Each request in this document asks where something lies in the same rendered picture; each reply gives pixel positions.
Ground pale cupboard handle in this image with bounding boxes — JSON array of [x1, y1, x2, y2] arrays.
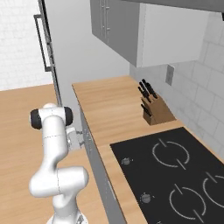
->
[[107, 179, 120, 207]]

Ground grey wall socket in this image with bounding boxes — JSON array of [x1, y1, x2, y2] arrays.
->
[[164, 64, 176, 87]]

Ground grey range hood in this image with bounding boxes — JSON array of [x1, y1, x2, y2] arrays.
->
[[121, 0, 224, 21]]

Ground wooden knife block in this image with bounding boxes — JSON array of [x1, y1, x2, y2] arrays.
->
[[137, 78, 178, 127]]

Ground grey wall cupboards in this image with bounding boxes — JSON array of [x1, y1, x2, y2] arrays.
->
[[89, 0, 212, 69]]

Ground grey fridge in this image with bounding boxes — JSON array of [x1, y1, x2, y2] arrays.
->
[[32, 0, 131, 130]]

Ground black hob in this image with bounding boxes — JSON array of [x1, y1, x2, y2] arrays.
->
[[109, 126, 224, 224]]

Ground grey drawer front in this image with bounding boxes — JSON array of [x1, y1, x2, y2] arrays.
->
[[79, 105, 102, 165]]

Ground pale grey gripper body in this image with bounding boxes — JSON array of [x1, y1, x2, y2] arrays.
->
[[66, 126, 83, 152]]

